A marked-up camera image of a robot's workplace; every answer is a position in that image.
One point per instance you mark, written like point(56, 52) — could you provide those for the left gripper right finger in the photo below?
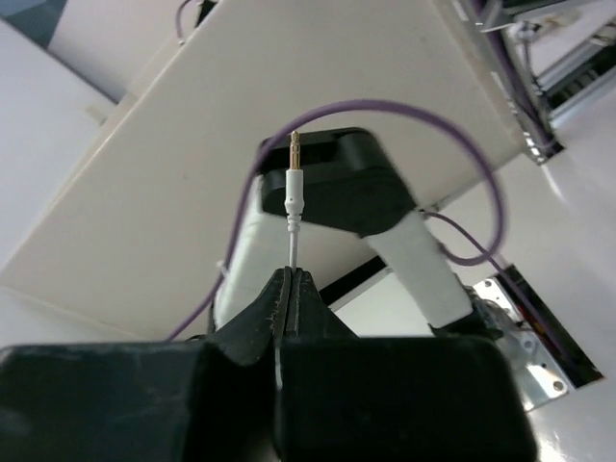
point(341, 397)

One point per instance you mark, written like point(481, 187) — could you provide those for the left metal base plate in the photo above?
point(539, 377)

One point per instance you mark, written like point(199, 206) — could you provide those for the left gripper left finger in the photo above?
point(209, 399)

